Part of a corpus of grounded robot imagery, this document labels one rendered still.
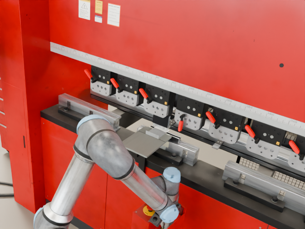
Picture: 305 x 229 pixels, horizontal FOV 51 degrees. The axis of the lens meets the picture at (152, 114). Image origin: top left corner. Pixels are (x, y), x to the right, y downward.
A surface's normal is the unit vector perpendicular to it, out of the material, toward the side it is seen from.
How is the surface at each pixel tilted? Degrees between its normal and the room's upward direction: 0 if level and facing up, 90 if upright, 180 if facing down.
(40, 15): 90
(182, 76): 90
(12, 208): 0
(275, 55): 90
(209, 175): 0
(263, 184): 90
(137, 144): 0
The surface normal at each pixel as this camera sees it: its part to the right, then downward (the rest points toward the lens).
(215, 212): -0.53, 0.33
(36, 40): 0.84, 0.33
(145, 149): 0.11, -0.89
